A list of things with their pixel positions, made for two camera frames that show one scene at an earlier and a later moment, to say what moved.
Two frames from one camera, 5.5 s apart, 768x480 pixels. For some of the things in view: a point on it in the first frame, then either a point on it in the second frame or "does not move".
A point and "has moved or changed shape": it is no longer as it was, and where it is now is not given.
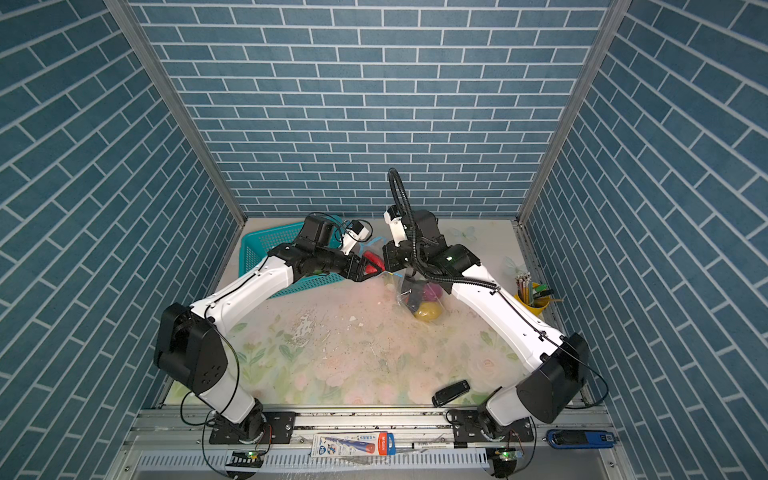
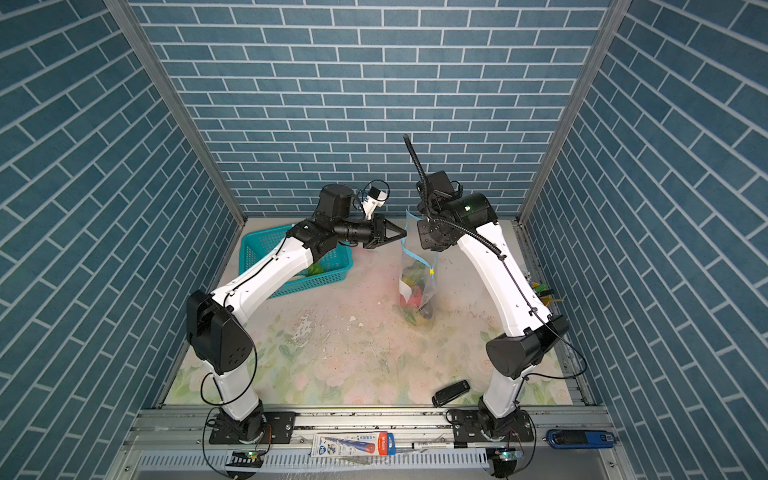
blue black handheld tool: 580,439 does not move
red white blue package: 350,444 does not move
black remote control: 442,396 does not move
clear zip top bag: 422,300 has moved or changed shape
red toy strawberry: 376,260 has moved or changed shape
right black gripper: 391,252 -> 426,239
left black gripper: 357,274 -> 376,231
